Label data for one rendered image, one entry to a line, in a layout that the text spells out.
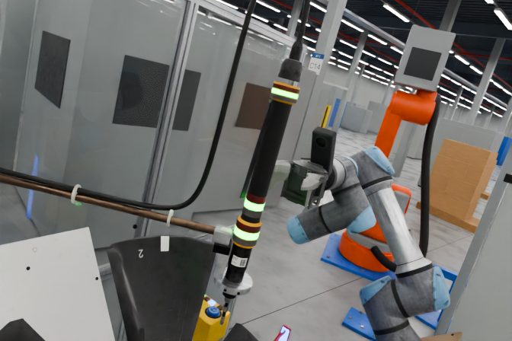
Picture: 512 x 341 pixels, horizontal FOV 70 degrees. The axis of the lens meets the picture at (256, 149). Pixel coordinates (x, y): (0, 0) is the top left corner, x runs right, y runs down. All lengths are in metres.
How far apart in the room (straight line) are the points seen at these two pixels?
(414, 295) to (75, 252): 0.94
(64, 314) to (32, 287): 0.09
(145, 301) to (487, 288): 1.97
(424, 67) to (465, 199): 4.60
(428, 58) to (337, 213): 3.58
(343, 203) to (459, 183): 7.64
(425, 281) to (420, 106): 3.35
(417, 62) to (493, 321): 2.74
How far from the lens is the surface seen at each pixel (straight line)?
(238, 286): 0.68
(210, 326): 1.23
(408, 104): 4.44
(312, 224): 0.95
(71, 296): 0.96
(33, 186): 0.73
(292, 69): 0.58
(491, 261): 2.39
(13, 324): 0.62
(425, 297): 1.26
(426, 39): 4.42
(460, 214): 8.55
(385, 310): 1.29
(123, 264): 0.82
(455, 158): 8.57
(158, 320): 0.80
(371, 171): 1.26
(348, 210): 0.91
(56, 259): 0.96
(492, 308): 2.47
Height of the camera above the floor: 1.82
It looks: 11 degrees down
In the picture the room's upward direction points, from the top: 15 degrees clockwise
